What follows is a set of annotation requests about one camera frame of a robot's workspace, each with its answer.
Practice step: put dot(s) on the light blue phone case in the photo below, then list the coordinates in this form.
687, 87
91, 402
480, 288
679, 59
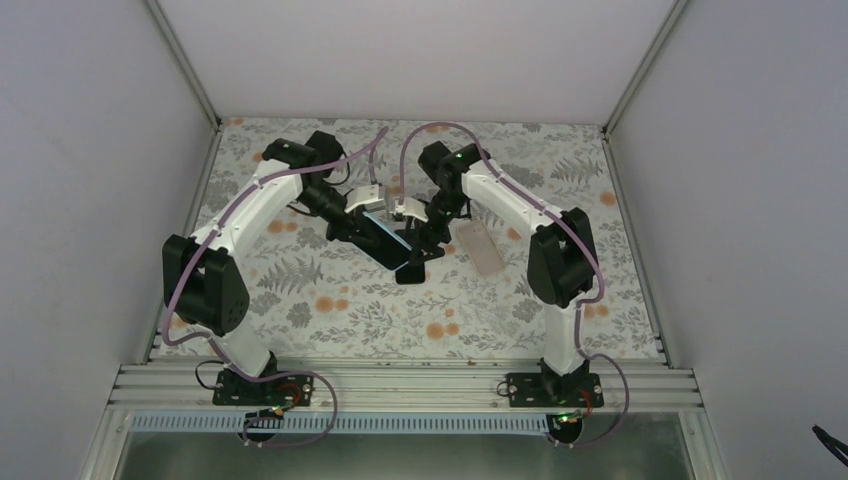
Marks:
387, 230

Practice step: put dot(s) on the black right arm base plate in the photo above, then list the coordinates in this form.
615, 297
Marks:
537, 390

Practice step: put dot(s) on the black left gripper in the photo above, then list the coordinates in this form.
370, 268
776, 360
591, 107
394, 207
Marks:
343, 231

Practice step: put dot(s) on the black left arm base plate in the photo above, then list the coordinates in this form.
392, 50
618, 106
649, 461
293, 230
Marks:
233, 390

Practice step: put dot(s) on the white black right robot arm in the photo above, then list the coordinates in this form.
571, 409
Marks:
562, 259

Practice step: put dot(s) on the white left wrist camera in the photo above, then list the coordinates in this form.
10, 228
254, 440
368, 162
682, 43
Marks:
371, 198

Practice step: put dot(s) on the black object at corner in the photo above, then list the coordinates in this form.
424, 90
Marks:
835, 446

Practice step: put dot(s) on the beige phone case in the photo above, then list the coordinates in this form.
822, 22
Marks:
481, 248

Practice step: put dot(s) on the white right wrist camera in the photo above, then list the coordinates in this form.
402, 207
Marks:
409, 208

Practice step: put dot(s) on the black phone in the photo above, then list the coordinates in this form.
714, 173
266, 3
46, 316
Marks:
413, 272
381, 248

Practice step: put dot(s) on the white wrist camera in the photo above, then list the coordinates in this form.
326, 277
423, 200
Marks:
409, 208
371, 198

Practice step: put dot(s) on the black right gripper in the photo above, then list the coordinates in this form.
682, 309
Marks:
430, 244

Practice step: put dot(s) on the slotted grey cable duct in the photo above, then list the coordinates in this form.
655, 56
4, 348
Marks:
343, 423

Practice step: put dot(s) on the floral patterned table mat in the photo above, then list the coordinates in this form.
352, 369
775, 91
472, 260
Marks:
311, 297

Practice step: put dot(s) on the aluminium front rail frame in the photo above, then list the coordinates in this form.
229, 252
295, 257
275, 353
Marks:
440, 387

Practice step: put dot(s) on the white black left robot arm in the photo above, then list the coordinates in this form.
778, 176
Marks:
205, 293

